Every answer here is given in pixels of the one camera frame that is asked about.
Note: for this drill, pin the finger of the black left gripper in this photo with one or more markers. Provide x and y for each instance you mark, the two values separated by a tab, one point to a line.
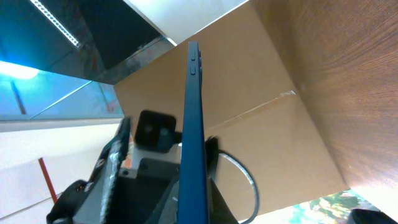
112	156
212	151

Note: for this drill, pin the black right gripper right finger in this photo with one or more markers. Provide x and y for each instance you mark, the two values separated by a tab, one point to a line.
219	211

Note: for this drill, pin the blue Samsung Galaxy smartphone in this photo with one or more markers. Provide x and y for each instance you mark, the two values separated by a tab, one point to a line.
193	197

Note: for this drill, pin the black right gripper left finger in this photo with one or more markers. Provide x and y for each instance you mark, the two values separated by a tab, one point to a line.
166	210

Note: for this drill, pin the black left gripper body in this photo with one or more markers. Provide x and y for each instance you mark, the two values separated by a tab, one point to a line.
130	200

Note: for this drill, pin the brown cardboard box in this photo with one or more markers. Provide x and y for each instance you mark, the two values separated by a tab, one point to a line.
251	104

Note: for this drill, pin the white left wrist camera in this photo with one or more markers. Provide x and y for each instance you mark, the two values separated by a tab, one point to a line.
155	150

